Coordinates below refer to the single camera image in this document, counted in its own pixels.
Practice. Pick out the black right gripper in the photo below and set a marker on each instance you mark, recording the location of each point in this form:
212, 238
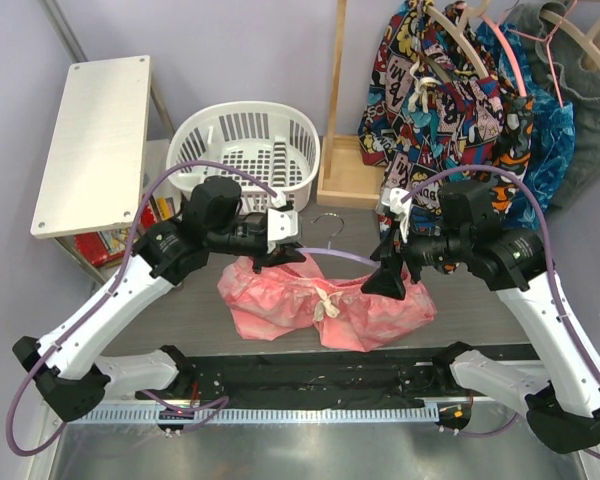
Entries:
388, 280

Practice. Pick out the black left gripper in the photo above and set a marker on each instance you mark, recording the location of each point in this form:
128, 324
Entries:
280, 256

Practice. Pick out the lilac plastic hanger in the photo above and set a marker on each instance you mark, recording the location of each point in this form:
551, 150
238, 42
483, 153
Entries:
329, 250

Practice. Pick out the pink patterned shorts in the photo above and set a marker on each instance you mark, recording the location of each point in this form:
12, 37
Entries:
280, 300

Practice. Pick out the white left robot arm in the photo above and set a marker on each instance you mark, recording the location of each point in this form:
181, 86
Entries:
67, 364

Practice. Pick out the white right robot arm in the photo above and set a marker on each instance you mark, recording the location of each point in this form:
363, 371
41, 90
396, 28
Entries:
561, 407

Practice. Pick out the black orange camo shorts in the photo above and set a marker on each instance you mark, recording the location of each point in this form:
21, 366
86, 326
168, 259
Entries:
482, 121

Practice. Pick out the comic print shorts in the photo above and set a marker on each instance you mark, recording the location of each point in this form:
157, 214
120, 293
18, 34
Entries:
398, 129

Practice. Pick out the blue patterned shorts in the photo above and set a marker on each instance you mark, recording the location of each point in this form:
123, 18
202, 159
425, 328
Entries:
553, 135

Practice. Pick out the pink plastic hanger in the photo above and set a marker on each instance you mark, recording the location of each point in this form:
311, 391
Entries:
508, 52

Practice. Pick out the grey green shorts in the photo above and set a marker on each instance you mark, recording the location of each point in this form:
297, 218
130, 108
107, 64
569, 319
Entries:
584, 169

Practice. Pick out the beige wooden hanger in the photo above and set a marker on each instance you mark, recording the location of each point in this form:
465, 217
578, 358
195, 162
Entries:
456, 29
588, 42

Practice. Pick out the beige wooden hanger far right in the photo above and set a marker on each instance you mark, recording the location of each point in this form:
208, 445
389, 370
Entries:
588, 42

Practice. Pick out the wooden clothes rack stand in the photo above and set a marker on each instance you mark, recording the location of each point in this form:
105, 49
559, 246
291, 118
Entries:
343, 179

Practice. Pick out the white plastic laundry basket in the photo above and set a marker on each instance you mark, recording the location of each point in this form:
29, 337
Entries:
275, 143

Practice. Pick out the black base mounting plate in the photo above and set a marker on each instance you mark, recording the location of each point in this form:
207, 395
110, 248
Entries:
337, 380

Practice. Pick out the red book stack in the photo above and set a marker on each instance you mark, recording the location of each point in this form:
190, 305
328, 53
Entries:
107, 247

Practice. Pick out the white side shelf table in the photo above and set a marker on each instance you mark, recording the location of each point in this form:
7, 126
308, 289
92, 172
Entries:
94, 171

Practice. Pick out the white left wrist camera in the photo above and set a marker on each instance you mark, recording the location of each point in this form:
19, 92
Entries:
282, 223

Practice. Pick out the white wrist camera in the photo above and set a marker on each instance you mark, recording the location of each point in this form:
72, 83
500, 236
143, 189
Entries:
393, 210
282, 223

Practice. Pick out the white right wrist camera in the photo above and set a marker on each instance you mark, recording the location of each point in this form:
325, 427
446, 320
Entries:
393, 210

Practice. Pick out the slotted white cable duct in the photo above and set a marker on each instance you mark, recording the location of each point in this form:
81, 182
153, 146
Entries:
146, 413

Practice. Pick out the thin pink wire hanger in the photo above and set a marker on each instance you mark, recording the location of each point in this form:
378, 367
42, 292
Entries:
538, 25

